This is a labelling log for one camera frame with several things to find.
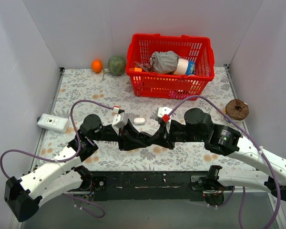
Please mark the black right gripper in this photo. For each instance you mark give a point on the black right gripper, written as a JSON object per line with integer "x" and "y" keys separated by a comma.
{"x": 168, "y": 136}

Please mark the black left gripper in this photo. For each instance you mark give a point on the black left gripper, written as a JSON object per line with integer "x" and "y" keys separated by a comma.
{"x": 123, "y": 137}

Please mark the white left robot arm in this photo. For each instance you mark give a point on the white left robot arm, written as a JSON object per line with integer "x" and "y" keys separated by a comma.
{"x": 27, "y": 194}

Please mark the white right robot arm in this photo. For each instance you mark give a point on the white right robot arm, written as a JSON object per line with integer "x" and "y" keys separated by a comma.
{"x": 270, "y": 170}

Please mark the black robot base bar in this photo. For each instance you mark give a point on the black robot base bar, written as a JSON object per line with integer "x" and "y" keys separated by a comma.
{"x": 155, "y": 185}

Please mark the white earbud charging case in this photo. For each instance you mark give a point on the white earbud charging case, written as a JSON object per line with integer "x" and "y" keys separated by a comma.
{"x": 139, "y": 121}

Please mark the orange item in basket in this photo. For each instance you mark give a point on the orange item in basket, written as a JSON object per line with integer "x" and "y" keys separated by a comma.
{"x": 137, "y": 69}

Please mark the pink blue cup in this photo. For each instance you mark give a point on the pink blue cup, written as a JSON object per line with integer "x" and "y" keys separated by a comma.
{"x": 185, "y": 67}

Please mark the green melon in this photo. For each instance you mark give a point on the green melon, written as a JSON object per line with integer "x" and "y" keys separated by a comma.
{"x": 117, "y": 65}

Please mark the grey crumpled bag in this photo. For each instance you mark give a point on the grey crumpled bag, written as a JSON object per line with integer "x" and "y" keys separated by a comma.
{"x": 164, "y": 62}

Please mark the jar with brown lid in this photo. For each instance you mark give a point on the jar with brown lid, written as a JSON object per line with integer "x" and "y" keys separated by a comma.
{"x": 237, "y": 110}

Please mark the orange fruit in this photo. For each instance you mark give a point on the orange fruit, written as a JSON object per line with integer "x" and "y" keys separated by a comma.
{"x": 97, "y": 66}

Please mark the white rectangular device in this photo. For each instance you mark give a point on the white rectangular device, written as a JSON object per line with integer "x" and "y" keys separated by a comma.
{"x": 53, "y": 123}

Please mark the red plastic shopping basket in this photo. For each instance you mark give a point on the red plastic shopping basket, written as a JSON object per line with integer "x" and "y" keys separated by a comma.
{"x": 148, "y": 83}

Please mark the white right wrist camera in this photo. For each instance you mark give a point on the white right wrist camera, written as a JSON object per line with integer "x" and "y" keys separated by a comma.
{"x": 162, "y": 114}

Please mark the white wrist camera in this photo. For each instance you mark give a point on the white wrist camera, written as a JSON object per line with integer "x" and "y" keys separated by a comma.
{"x": 162, "y": 114}
{"x": 120, "y": 119}

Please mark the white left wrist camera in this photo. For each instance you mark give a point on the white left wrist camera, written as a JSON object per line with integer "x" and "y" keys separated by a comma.
{"x": 120, "y": 119}

